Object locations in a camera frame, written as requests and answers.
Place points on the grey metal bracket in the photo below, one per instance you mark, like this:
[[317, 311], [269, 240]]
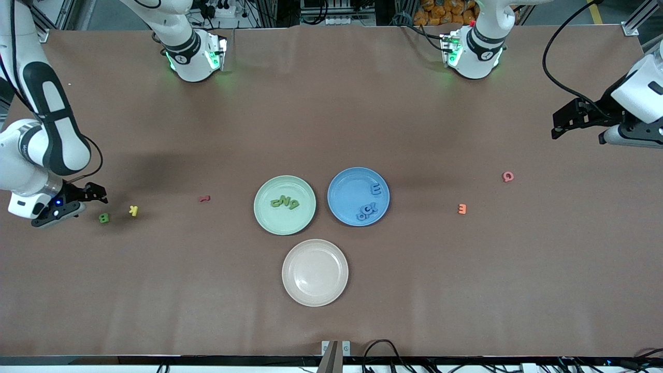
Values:
[[335, 352]]

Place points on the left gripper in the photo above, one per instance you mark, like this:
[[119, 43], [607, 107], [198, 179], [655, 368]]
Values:
[[600, 114]]

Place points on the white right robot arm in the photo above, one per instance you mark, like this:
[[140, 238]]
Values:
[[46, 129]]

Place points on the pink foam letter G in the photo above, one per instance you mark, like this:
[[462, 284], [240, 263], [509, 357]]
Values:
[[507, 176]]

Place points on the white power strip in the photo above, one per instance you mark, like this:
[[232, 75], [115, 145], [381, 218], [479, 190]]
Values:
[[342, 20], [220, 9]]

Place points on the aluminium frame profile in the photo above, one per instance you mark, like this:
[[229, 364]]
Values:
[[639, 18], [39, 26]]

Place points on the pale pink plate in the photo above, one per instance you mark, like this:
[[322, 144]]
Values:
[[315, 273]]

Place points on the green foam capital letter B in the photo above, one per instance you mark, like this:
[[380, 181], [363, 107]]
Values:
[[104, 218]]

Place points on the blue foam letter E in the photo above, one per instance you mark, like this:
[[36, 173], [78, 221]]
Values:
[[376, 189]]

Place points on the light green plate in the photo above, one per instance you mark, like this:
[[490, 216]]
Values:
[[285, 220]]

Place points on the green foam small letter b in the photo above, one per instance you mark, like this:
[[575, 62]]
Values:
[[294, 204]]

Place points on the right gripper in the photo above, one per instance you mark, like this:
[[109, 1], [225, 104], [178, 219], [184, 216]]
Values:
[[77, 193]]

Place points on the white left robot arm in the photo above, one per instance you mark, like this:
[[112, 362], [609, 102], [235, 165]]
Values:
[[481, 52]]

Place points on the blue plate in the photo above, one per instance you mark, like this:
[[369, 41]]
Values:
[[347, 189]]

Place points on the blue letter G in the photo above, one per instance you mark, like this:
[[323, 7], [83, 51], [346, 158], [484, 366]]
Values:
[[360, 215]]

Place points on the bag of orange fruit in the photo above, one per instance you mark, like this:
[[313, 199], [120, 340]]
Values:
[[440, 13]]

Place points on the green foam letter N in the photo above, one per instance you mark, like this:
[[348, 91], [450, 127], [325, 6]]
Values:
[[284, 201]]

